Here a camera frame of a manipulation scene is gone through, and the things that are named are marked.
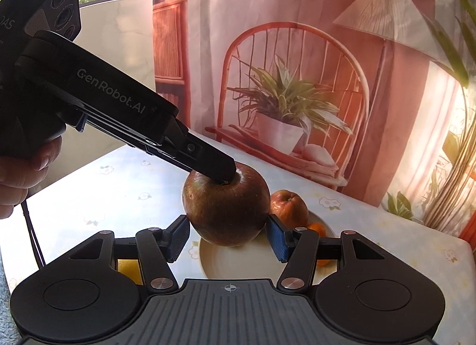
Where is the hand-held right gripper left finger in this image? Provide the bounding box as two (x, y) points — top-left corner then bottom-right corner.
(69, 215), (191, 294)

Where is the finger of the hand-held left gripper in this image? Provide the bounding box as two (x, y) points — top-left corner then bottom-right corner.
(145, 143), (194, 173)
(164, 119), (236, 184)

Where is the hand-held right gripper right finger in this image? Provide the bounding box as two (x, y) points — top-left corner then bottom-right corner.
(266, 215), (383, 290)

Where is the beige round plate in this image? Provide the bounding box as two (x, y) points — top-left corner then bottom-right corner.
(197, 211), (337, 287)

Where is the brown apple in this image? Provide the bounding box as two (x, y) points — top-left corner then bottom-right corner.
(182, 162), (271, 248)

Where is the large yellow citrus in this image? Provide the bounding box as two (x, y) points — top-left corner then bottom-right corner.
(118, 259), (144, 285)

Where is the person's left hand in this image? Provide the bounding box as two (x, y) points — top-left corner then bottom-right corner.
(0, 137), (62, 219)

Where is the red apple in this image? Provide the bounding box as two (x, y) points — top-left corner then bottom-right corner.
(270, 189), (309, 228)

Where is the floral checked tablecloth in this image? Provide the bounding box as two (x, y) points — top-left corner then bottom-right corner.
(0, 144), (469, 294)

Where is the printed backdrop cloth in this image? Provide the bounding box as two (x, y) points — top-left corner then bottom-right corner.
(152, 0), (476, 241)

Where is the black cable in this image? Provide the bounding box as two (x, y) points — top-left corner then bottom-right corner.
(21, 200), (47, 267)

